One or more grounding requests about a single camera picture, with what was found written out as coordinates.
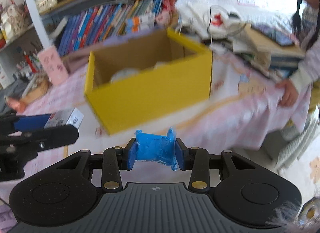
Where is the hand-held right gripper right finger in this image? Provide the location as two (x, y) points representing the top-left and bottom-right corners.
(175, 138), (255, 190)

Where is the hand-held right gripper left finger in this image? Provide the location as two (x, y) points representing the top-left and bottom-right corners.
(55, 138), (137, 190)

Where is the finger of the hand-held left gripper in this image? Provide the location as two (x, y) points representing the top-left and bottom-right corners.
(0, 114), (52, 136)
(0, 124), (79, 152)

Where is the small white red box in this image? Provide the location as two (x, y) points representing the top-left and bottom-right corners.
(44, 108), (84, 129)

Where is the blue plastic packet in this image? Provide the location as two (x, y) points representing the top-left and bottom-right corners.
(135, 127), (178, 171)

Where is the yellow cardboard box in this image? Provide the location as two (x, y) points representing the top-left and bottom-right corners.
(84, 27), (213, 136)

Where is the clear tape roll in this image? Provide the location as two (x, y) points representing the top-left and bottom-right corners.
(110, 68), (140, 83)

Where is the pink checked desktop tablecloth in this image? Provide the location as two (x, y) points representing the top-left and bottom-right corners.
(0, 45), (313, 198)

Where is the pink bottle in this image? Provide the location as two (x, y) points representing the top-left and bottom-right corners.
(5, 96), (25, 113)

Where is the wooden chessboard box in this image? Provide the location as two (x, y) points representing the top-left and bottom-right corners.
(21, 75), (50, 104)

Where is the red tassel ornament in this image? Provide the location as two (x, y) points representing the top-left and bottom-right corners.
(24, 53), (35, 73)

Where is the pink sticker cylinder container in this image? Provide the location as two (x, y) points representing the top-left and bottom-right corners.
(37, 46), (69, 86)

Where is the pen organizer with pens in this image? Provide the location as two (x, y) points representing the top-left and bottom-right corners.
(15, 48), (44, 83)

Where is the thick white book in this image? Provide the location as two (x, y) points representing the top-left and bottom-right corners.
(49, 16), (68, 40)

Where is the white bookshelf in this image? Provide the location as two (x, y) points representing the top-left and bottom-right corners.
(20, 0), (215, 50)

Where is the floral patterned vase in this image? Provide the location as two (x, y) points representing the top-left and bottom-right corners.
(1, 4), (28, 39)

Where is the fluffy white trim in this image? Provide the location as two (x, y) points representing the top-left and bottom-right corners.
(266, 198), (320, 233)

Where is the row of colourful books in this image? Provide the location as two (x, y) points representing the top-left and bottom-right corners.
(56, 0), (165, 57)

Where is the orange white carton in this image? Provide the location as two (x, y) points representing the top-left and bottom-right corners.
(130, 14), (155, 24)
(126, 24), (150, 33)

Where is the pale bear print mat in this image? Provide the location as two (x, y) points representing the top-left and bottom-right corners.
(260, 133), (320, 198)

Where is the stack of large books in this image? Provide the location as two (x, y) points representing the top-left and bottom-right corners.
(232, 24), (307, 78)

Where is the black smartphone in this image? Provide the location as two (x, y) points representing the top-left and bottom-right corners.
(275, 33), (295, 47)

